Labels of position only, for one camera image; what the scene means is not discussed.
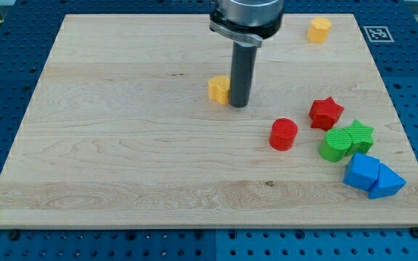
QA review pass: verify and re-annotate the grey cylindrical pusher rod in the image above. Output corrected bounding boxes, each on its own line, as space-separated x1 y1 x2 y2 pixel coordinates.
229 41 257 108

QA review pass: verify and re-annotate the blue triangle block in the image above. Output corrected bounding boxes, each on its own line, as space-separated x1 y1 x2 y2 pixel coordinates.
368 163 406 199

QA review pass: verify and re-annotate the blue cube block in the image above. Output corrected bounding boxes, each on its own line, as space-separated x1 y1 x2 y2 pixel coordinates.
343 152 380 191

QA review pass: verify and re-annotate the white fiducial marker tag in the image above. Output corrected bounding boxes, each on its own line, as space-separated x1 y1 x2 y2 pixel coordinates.
364 25 394 43

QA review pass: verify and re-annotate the red cylinder block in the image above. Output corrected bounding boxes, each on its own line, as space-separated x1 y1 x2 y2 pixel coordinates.
269 118 298 151

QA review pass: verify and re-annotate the black board stop bolt right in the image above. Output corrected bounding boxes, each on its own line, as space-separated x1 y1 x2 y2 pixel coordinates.
409 227 418 239

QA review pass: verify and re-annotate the black board stop bolt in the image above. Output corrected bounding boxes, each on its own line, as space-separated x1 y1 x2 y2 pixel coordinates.
409 227 418 239
7 229 20 241

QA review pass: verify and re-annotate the black board stop bolt left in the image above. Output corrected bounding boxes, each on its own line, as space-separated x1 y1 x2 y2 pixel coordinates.
7 229 20 241

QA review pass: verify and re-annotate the light wooden board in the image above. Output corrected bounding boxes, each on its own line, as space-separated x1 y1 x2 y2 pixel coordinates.
0 14 418 230

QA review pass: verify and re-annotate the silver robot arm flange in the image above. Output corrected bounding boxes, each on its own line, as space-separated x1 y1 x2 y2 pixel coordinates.
209 0 284 48

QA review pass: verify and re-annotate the red star block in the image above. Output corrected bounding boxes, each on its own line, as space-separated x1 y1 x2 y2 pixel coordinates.
308 96 344 131

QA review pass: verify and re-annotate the green cylinder block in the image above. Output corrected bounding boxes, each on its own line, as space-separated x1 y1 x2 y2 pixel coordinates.
318 128 352 162

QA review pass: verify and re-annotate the yellow heart block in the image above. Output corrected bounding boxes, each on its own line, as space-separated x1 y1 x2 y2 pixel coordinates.
208 75 230 105

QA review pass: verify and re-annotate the green star block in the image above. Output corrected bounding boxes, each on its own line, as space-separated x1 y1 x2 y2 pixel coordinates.
343 120 374 157

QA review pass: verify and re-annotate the yellow hexagon block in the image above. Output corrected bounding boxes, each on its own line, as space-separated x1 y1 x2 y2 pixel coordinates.
306 17 332 44

